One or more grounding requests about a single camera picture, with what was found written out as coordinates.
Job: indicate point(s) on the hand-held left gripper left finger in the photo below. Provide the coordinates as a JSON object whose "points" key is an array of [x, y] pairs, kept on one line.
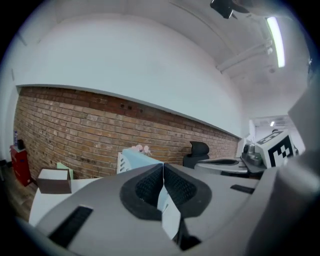
{"points": [[100, 200]]}

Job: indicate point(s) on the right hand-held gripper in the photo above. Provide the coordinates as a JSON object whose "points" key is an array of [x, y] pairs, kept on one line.
{"points": [[275, 150]]}

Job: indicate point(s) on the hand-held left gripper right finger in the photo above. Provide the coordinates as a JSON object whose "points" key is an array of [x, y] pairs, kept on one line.
{"points": [[220, 200]]}

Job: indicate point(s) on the light blue tube package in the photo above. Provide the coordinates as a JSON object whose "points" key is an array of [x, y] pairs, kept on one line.
{"points": [[140, 160]]}

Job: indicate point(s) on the brown and white cardboard box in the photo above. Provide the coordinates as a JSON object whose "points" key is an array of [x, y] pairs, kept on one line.
{"points": [[53, 182]]}

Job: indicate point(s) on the black office chair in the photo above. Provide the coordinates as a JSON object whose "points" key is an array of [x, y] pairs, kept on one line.
{"points": [[198, 152]]}

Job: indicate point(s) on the light green folder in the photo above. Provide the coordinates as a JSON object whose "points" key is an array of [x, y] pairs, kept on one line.
{"points": [[65, 167]]}

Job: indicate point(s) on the white table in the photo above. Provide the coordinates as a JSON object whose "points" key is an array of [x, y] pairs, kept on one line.
{"points": [[50, 202]]}

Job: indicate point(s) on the red cabinet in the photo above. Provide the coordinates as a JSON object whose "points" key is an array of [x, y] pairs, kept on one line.
{"points": [[21, 165]]}

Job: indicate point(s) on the white ceiling conduit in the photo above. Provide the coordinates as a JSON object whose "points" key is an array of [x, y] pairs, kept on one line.
{"points": [[245, 55]]}

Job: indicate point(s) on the ceiling tube light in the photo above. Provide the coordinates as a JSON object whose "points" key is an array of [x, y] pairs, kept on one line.
{"points": [[276, 42]]}

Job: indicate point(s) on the black head-worn camera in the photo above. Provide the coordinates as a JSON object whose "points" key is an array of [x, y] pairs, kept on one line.
{"points": [[223, 7]]}

